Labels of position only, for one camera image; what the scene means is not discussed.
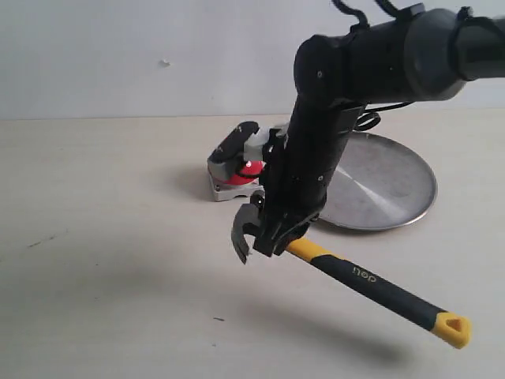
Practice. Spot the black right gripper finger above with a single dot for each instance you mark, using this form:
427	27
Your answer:
299	229
274	232

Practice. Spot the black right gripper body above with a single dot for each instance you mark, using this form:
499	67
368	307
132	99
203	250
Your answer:
302	166

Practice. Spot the yellow black claw hammer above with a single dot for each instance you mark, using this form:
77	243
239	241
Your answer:
448	326

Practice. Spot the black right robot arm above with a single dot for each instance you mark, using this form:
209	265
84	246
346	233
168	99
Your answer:
419	56

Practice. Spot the red dome push button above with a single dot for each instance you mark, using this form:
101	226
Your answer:
234	178

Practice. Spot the round stainless steel plate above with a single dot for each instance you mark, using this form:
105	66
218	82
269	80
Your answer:
378	185

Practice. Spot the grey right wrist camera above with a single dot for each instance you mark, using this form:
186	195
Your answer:
247	142

